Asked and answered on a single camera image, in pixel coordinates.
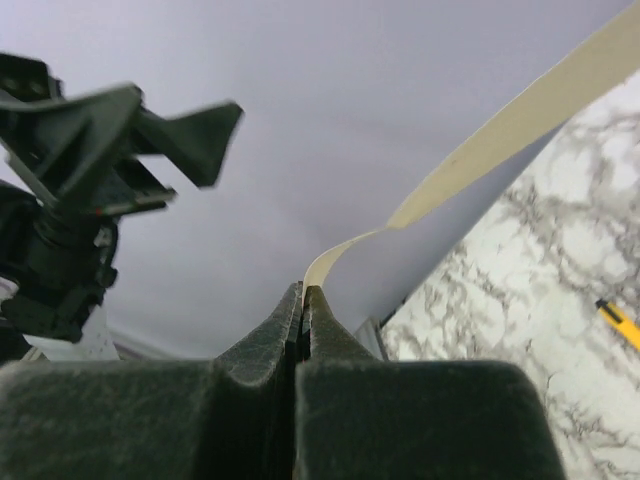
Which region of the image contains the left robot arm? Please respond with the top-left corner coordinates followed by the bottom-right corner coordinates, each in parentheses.
top-left (1, 53), bottom-right (243, 361)

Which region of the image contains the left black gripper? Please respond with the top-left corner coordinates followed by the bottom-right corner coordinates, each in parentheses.
top-left (1, 54), bottom-right (176, 217)

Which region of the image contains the cream letter paper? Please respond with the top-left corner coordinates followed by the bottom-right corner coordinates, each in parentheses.
top-left (302, 1), bottom-right (639, 296)

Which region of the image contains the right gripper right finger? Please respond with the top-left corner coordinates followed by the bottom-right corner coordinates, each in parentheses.
top-left (295, 286), bottom-right (565, 479)

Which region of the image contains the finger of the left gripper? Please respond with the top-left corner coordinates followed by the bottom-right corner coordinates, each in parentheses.
top-left (130, 102), bottom-right (244, 188)

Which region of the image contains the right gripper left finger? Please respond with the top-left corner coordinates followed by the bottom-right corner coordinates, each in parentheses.
top-left (1, 284), bottom-right (302, 479)

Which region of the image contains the yellow utility knife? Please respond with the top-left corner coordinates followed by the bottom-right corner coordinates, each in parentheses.
top-left (595, 299), bottom-right (640, 350)

